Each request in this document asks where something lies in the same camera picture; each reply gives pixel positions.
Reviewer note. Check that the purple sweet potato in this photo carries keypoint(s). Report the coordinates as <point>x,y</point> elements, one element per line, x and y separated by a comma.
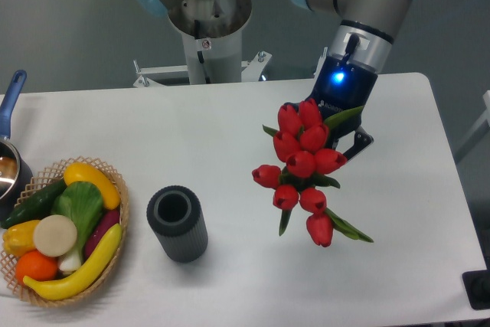
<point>106,222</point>

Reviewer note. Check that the green bok choy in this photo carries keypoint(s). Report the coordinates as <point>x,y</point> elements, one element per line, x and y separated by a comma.
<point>83,204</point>

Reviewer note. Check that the beige round radish slice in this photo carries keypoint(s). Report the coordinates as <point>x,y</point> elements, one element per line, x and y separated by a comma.
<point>55,235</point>

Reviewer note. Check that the dark grey ribbed vase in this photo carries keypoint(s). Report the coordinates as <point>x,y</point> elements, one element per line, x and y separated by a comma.
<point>175,216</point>

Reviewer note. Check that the yellow bell pepper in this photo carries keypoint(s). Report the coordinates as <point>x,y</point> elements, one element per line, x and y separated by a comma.
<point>19,239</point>

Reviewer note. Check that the white metal base frame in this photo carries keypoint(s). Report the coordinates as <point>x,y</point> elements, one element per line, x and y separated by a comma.
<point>251,71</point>

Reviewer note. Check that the white frame at right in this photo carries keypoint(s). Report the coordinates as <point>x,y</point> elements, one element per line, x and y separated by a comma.
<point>475,134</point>

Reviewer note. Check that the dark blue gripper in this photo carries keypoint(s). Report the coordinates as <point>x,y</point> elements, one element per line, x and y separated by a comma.
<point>341,91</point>

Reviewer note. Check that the blue handled saucepan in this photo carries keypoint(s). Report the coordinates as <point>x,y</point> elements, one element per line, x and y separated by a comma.
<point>15,173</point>

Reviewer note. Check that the green cucumber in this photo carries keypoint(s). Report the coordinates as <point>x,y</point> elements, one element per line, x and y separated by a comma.
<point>36,206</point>

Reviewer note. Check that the orange fruit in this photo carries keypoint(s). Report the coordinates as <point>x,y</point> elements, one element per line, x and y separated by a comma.
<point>36,266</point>

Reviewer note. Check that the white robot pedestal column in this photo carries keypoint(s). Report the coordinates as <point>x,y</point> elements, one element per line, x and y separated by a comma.
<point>211,33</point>

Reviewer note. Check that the black device at edge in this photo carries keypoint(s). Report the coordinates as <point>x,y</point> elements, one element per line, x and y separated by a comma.
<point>477,288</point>

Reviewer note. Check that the red tulip bouquet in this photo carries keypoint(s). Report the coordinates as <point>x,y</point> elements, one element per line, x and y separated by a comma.
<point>303,143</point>

